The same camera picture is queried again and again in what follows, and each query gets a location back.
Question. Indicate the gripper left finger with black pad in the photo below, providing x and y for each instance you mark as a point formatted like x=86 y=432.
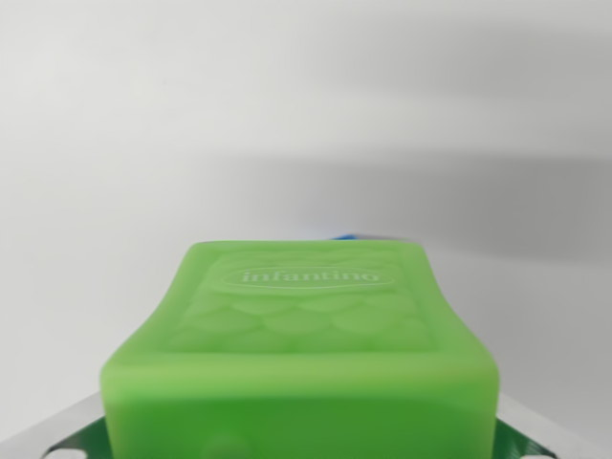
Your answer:
x=57 y=430

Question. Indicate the blue Infantino soft cube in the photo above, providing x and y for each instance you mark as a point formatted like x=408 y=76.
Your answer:
x=351 y=235

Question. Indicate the green Infantino soft cube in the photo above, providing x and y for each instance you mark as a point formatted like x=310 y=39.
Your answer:
x=301 y=344

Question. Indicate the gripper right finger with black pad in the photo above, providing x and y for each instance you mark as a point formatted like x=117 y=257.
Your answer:
x=535 y=432

